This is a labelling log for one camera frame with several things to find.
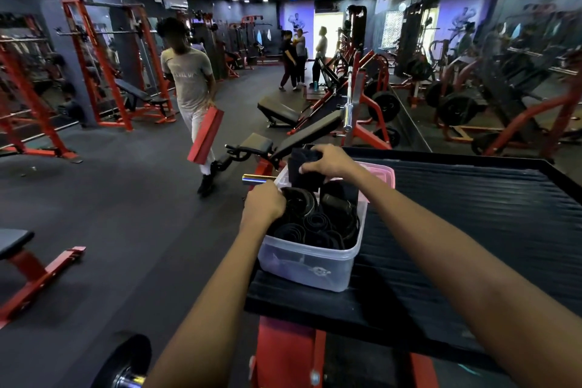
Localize red floor bench frame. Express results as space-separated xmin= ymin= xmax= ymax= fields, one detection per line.
xmin=0 ymin=228 xmax=87 ymax=329

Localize chrome curl bar black plates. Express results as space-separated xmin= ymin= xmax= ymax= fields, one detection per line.
xmin=90 ymin=332 xmax=153 ymax=388

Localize clear plastic container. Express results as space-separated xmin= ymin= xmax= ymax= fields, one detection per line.
xmin=258 ymin=162 xmax=369 ymax=293

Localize black weight stack machine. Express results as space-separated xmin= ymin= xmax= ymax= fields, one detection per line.
xmin=193 ymin=21 xmax=224 ymax=80

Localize person's left hand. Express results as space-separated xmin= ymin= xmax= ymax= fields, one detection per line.
xmin=241 ymin=181 xmax=287 ymax=232

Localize red power rack with bench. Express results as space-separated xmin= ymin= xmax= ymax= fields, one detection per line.
xmin=61 ymin=0 xmax=178 ymax=132

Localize red rectangular pad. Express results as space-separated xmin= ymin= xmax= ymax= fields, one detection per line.
xmin=187 ymin=106 xmax=225 ymax=165

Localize person's right hand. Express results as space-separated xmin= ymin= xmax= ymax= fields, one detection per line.
xmin=299 ymin=143 xmax=364 ymax=184

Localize black low bench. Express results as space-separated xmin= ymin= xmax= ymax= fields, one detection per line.
xmin=258 ymin=96 xmax=302 ymax=129

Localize black ribbed platform tray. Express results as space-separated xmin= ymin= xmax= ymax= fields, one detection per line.
xmin=244 ymin=146 xmax=582 ymax=388

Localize person's right forearm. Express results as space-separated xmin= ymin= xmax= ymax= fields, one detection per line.
xmin=352 ymin=164 xmax=582 ymax=388

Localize black wrist wrap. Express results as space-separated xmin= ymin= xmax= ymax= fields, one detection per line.
xmin=319 ymin=181 xmax=361 ymax=227
xmin=287 ymin=148 xmax=327 ymax=193

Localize chrome barbell sleeve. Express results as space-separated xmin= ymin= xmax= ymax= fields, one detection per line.
xmin=343 ymin=67 xmax=355 ymax=133

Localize pink plastic lid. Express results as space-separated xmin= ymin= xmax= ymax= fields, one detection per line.
xmin=356 ymin=161 xmax=396 ymax=203

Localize large wall mirror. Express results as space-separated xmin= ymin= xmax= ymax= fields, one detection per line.
xmin=386 ymin=0 xmax=582 ymax=175

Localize person's left forearm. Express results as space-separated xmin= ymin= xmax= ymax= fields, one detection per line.
xmin=143 ymin=215 xmax=273 ymax=388

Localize short chrome bar end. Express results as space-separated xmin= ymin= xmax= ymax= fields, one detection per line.
xmin=242 ymin=173 xmax=277 ymax=187

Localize red plate-loaded machine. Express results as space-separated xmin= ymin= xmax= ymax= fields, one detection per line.
xmin=341 ymin=51 xmax=402 ymax=151

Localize red squat rack frame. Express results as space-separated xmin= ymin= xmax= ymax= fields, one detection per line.
xmin=0 ymin=15 xmax=84 ymax=164

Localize black cable tower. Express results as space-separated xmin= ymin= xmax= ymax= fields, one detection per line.
xmin=347 ymin=4 xmax=368 ymax=55

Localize purple bodybuilder wall mural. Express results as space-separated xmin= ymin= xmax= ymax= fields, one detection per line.
xmin=280 ymin=1 xmax=315 ymax=59

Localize black weight plate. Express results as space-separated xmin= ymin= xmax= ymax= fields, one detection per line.
xmin=370 ymin=90 xmax=402 ymax=124

